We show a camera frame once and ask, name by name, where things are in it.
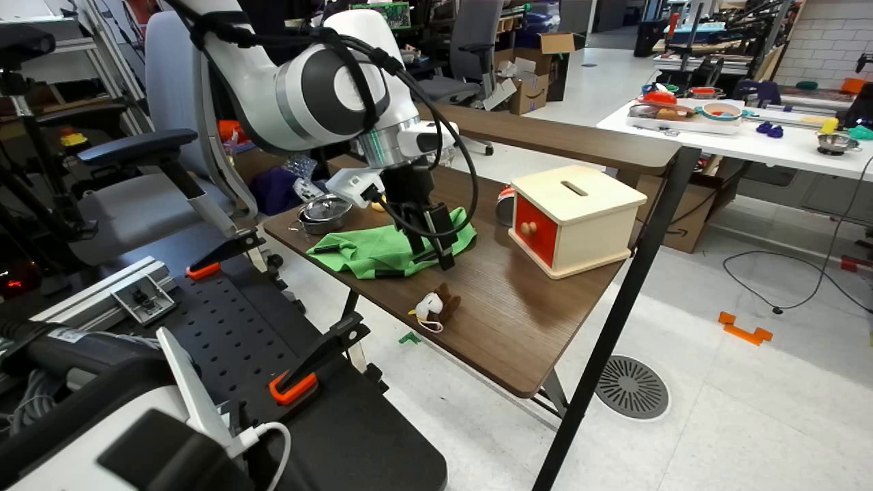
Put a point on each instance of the brown folding table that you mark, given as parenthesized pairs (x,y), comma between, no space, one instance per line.
(513,323)

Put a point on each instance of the cardboard box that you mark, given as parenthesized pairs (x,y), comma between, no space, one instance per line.
(537,71)

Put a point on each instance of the green cloth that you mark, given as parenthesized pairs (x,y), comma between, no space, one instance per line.
(380,251)

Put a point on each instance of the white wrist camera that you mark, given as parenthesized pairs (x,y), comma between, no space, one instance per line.
(355,187)

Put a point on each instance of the orange floor marker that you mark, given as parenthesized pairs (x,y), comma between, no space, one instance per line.
(755,337)

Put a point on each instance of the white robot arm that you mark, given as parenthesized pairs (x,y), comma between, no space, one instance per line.
(306,80)

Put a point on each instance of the small plush toy animal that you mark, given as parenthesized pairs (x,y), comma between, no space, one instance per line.
(436,310)

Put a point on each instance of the orange handled black clamp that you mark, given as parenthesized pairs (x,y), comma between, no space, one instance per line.
(292,386)

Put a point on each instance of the long brown bench table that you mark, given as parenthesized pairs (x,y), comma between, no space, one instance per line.
(582,142)

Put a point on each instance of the white table with toys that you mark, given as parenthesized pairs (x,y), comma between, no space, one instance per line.
(741,132)

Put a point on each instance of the steel pot with lid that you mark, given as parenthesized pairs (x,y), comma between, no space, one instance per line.
(325,210)

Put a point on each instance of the wooden box with red drawer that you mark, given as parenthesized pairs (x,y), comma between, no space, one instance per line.
(573,218)

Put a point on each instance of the black perforated mount plate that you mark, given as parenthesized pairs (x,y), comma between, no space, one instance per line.
(241,331)

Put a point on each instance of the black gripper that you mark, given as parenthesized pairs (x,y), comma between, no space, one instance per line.
(407,194)

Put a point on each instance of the grey armchair with armrest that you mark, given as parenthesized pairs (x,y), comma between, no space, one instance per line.
(179,173)

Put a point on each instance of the round floor drain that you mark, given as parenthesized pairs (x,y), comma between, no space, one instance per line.
(631,389)

